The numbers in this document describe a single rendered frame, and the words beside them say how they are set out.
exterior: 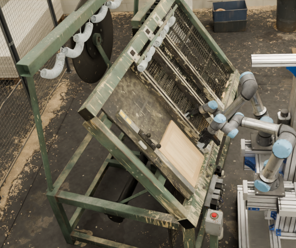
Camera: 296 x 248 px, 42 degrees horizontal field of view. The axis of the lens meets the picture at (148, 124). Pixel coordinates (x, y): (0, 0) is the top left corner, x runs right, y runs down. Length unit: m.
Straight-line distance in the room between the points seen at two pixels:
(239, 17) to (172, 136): 4.41
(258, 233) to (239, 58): 3.51
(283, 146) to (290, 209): 0.72
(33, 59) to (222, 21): 5.13
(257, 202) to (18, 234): 2.58
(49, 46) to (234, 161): 2.79
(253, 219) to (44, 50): 2.51
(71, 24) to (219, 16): 4.59
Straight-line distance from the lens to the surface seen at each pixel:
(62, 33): 3.01
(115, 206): 3.42
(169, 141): 3.26
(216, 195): 3.45
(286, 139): 2.65
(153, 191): 3.00
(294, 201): 3.24
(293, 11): 7.34
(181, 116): 3.41
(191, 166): 3.39
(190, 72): 3.88
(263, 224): 4.00
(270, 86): 6.05
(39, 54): 2.78
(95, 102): 2.70
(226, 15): 7.35
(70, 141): 5.37
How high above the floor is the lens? 3.44
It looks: 40 degrees down
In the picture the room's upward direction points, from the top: 8 degrees counter-clockwise
